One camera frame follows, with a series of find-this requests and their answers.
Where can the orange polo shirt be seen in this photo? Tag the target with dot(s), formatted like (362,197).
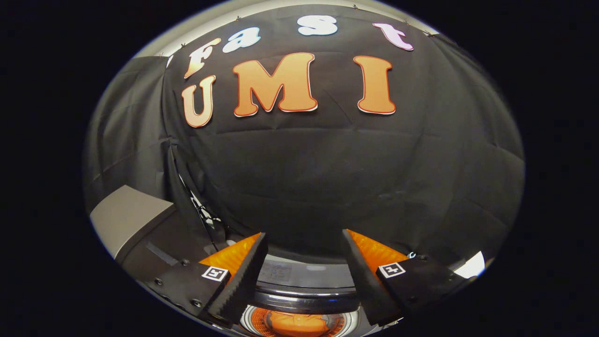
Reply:
(299,323)

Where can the grey washing machine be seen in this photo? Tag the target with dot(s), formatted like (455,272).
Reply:
(304,274)

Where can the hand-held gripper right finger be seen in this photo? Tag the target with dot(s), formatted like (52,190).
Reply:
(365,281)

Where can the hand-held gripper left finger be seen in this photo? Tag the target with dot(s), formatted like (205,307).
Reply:
(243,281)

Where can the grey side table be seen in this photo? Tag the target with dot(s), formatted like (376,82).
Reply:
(126,215)

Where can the white paper stack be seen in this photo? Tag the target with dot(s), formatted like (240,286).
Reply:
(471,266)

